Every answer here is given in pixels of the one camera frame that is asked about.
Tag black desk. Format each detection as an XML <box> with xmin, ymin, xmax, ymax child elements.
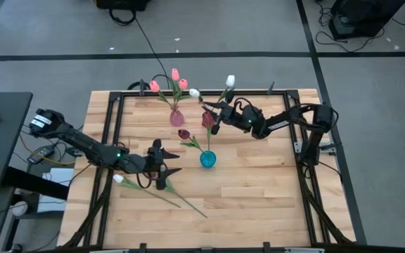
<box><xmin>0</xmin><ymin>91</ymin><xmax>34</xmax><ymax>193</ymax></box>

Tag black power adapter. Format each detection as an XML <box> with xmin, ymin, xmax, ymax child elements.
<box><xmin>26</xmin><ymin>144</ymin><xmax>56</xmax><ymax>165</ymax></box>

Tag red glass vase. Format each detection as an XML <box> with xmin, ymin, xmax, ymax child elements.
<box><xmin>202</xmin><ymin>110</ymin><xmax>216</xmax><ymax>129</ymax></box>

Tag white round object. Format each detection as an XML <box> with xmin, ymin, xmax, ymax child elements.
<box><xmin>10</xmin><ymin>200</ymin><xmax>30</xmax><ymax>217</ymax></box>

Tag pink artificial tulip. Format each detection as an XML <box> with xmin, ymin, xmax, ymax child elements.
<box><xmin>148</xmin><ymin>79</ymin><xmax>177</xmax><ymax>113</ymax></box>
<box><xmin>174</xmin><ymin>79</ymin><xmax>192</xmax><ymax>113</ymax></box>
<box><xmin>170</xmin><ymin>67</ymin><xmax>181</xmax><ymax>113</ymax></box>

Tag black equipment box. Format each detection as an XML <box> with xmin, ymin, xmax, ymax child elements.
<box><xmin>94</xmin><ymin>0</ymin><xmax>153</xmax><ymax>11</ymax></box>

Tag pink glass vase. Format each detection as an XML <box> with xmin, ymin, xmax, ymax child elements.
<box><xmin>169</xmin><ymin>108</ymin><xmax>185</xmax><ymax>127</ymax></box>

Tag long black floor cable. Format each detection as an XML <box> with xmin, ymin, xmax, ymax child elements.
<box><xmin>108</xmin><ymin>7</ymin><xmax>175</xmax><ymax>91</ymax></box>

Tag white artificial tulip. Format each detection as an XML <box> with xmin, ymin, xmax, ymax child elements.
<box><xmin>112</xmin><ymin>174</ymin><xmax>181</xmax><ymax>209</ymax></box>
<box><xmin>189</xmin><ymin>88</ymin><xmax>205</xmax><ymax>105</ymax></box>
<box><xmin>219</xmin><ymin>74</ymin><xmax>236</xmax><ymax>103</ymax></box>

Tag teal glass vase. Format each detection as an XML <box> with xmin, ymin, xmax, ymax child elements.
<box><xmin>199</xmin><ymin>150</ymin><xmax>217</xmax><ymax>169</ymax></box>

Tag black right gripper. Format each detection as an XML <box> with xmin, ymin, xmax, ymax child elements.
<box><xmin>202</xmin><ymin>92</ymin><xmax>245</xmax><ymax>136</ymax></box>

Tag tangled black cables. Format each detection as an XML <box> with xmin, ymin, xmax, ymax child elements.
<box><xmin>314</xmin><ymin>0</ymin><xmax>387</xmax><ymax>53</ymax></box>

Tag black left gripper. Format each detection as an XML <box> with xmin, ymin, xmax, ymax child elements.
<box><xmin>126</xmin><ymin>138</ymin><xmax>184</xmax><ymax>192</ymax></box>

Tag black computer case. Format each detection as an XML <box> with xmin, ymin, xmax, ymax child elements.
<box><xmin>328</xmin><ymin>0</ymin><xmax>405</xmax><ymax>41</ymax></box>

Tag white box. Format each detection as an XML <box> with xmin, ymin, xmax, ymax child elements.
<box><xmin>37</xmin><ymin>167</ymin><xmax>76</xmax><ymax>214</ymax></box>

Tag black aluminium table frame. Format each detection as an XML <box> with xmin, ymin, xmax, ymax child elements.
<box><xmin>60</xmin><ymin>79</ymin><xmax>358</xmax><ymax>253</ymax></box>

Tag black desk support bar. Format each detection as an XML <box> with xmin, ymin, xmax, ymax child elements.
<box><xmin>2</xmin><ymin>166</ymin><xmax>70</xmax><ymax>201</ymax></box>

